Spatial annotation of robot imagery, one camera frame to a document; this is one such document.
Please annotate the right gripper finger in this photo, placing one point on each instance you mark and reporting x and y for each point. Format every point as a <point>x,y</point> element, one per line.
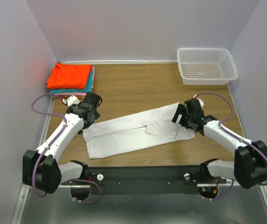
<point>178,113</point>
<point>183,122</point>

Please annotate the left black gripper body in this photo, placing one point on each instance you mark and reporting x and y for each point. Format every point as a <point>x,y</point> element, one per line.
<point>96,116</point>

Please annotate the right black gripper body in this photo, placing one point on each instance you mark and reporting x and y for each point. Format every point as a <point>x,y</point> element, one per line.
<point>189,127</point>

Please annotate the white t shirt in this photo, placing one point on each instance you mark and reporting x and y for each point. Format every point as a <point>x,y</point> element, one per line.
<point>134,132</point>

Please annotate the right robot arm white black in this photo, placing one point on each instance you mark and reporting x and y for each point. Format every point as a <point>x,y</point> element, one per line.
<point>249,167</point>

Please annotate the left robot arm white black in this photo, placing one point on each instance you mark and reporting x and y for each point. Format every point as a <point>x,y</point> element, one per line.
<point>40,168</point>

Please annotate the pink folded t shirt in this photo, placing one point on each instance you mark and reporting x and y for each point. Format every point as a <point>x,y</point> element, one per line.
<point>79,93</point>

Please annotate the teal folded t shirt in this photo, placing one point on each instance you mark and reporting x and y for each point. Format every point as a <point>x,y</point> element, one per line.
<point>89,81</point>

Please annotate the orange folded t shirt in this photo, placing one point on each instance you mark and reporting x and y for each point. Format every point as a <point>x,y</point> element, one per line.
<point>69,76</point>

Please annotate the white plastic basket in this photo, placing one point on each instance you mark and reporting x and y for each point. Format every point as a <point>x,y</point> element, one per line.
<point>206,66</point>

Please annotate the white back edge strip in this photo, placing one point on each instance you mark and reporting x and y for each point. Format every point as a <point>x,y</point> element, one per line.
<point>94,62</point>

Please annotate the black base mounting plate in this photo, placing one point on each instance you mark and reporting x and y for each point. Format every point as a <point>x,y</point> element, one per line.
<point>144,181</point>

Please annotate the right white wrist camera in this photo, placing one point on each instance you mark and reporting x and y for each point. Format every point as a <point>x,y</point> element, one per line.
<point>200,100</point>

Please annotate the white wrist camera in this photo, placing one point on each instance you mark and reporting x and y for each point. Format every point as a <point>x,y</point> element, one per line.
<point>72,100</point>
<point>200,100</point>

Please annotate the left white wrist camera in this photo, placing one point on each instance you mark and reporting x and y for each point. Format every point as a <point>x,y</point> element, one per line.
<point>72,100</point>

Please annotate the aluminium frame rail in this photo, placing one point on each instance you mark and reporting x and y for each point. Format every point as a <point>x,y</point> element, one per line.
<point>237,206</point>

